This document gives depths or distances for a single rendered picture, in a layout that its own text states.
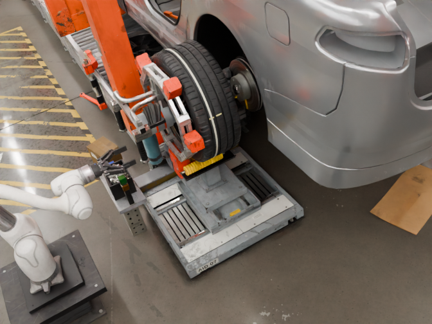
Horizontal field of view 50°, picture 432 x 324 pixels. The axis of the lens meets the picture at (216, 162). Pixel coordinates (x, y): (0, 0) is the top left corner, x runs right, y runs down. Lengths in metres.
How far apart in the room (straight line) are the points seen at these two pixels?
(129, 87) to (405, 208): 1.87
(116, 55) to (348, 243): 1.76
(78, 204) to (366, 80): 1.37
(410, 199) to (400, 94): 1.48
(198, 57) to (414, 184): 1.68
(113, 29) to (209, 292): 1.59
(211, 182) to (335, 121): 1.31
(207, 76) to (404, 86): 1.00
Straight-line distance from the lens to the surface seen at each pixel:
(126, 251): 3.14
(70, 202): 2.28
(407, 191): 3.28
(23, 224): 2.70
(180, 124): 2.37
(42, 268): 2.62
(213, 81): 2.39
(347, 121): 1.88
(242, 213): 2.95
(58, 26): 4.75
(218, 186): 3.02
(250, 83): 2.65
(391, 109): 1.87
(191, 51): 2.50
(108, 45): 2.78
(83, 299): 2.64
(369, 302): 2.74
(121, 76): 2.87
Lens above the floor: 2.33
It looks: 41 degrees down
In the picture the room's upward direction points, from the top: 12 degrees counter-clockwise
